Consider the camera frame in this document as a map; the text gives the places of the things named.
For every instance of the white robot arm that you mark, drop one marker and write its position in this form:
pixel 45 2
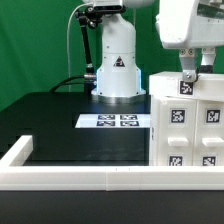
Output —
pixel 118 79

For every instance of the white U-shaped fence frame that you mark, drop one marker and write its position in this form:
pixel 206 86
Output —
pixel 16 175

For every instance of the white cabinet door panel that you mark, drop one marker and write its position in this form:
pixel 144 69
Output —
pixel 176 132
pixel 209 134

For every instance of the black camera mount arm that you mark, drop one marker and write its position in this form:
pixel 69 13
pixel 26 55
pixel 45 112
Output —
pixel 87 36

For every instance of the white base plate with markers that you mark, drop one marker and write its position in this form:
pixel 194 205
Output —
pixel 113 121

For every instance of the white cabinet top block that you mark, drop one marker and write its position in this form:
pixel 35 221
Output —
pixel 170 84

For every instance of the white cabinet body box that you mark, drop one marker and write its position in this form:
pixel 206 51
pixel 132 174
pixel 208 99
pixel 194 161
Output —
pixel 155 130

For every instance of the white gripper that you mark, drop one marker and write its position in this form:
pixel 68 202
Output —
pixel 189 24

